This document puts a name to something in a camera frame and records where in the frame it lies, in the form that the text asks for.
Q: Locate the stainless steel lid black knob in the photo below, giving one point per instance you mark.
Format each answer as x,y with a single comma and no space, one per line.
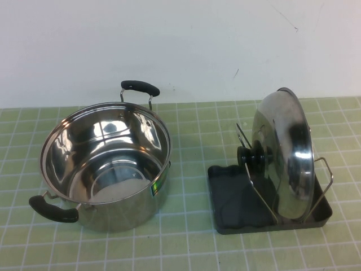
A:
282,158

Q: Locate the green grid mat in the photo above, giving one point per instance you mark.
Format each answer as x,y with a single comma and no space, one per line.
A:
191,242

